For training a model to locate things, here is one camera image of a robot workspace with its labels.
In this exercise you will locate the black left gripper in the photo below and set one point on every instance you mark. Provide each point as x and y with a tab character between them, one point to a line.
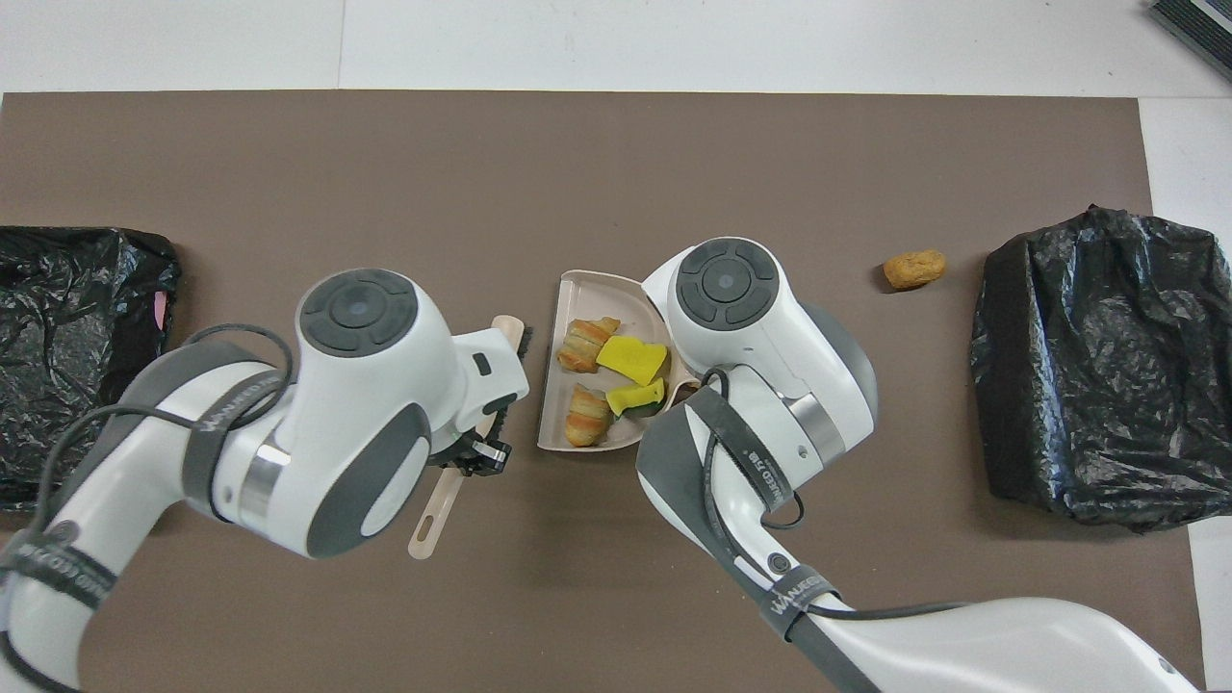
476	454

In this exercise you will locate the beige plastic dustpan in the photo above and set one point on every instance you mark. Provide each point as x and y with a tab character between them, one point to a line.
556	414

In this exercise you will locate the beige brush with black bristles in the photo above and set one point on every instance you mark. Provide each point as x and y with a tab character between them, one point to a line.
428	534

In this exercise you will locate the striped croissant piece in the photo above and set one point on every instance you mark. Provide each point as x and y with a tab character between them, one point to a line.
589	416
585	345

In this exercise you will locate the yellow sponge piece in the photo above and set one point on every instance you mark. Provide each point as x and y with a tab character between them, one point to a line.
632	358
633	397

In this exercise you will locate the brown bread nugget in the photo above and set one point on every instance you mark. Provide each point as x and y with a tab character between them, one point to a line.
914	269

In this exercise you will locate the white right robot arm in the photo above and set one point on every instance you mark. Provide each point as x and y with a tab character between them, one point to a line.
760	346

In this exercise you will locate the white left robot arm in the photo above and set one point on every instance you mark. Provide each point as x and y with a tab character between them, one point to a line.
356	385

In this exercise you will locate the black bag lined bin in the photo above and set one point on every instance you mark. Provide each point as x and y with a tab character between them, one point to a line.
58	289
1059	385

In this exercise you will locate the brown table mat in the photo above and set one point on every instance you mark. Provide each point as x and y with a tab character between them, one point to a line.
481	173

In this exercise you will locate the pink basket under bag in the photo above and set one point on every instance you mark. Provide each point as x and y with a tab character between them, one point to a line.
160	310

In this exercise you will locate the dark grey ribbed device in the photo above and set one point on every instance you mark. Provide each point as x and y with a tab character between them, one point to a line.
1203	24

